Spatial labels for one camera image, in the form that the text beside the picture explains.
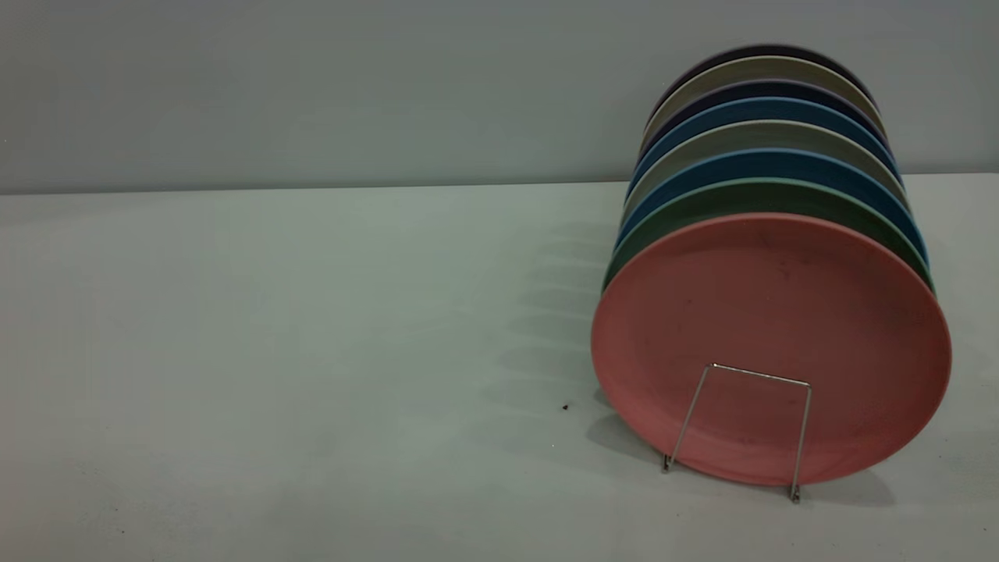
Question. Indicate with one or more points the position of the pink round plate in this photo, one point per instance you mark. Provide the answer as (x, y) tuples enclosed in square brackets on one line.
[(773, 343)]

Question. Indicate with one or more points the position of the blue round plate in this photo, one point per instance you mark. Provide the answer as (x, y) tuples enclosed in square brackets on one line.
[(757, 164), (761, 109)]

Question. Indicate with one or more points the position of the dark purple round plate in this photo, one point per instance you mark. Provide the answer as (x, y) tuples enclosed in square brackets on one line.
[(761, 50), (765, 87)]

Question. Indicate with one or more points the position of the beige round plate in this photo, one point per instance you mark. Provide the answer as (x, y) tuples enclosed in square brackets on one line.
[(757, 134), (761, 68)]

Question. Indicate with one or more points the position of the green round plate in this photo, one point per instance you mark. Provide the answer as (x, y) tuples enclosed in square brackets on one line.
[(749, 195)]

